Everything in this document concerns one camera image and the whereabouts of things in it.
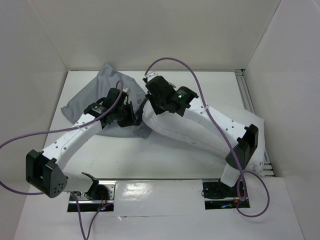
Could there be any grey pillowcase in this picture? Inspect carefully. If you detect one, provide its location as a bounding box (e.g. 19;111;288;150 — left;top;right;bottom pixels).
61;63;152;138

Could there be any white pillow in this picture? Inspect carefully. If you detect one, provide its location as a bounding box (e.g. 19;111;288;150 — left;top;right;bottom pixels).
142;101;266;173

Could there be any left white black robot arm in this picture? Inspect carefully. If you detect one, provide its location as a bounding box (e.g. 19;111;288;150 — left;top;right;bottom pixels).
25;88;137;200

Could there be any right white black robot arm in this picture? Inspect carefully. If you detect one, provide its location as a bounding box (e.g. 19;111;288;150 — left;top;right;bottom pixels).
142;74;259;196

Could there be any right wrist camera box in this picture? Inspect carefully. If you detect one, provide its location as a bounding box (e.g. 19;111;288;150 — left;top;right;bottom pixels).
144;71;159;81

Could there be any aluminium rail frame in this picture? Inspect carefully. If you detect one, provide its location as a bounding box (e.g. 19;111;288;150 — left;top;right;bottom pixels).
234;69;276;178

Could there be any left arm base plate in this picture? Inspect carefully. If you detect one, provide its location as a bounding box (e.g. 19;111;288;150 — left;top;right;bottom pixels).
67;179;116;213

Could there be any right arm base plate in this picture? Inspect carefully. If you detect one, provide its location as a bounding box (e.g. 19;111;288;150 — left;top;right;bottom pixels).
201;179;250;210

